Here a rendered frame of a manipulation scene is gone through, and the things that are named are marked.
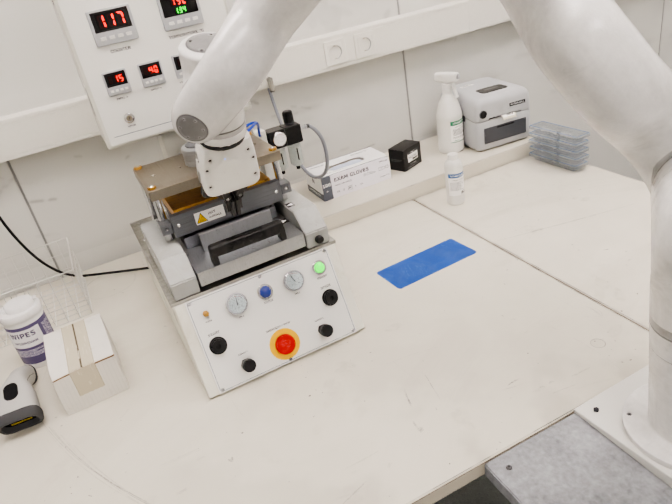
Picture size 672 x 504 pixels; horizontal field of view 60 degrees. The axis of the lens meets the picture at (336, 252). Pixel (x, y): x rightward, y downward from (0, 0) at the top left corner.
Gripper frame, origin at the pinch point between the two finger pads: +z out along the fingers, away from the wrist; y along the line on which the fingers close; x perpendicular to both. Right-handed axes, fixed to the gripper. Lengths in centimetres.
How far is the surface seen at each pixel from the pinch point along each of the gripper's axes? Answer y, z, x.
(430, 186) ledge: 66, 40, 23
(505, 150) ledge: 94, 37, 24
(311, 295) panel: 9.2, 18.3, -12.8
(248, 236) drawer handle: 0.8, 5.3, -4.0
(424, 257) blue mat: 43, 31, -6
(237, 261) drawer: -2.5, 9.2, -5.5
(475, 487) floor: 46, 98, -41
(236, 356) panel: -8.8, 22.1, -16.6
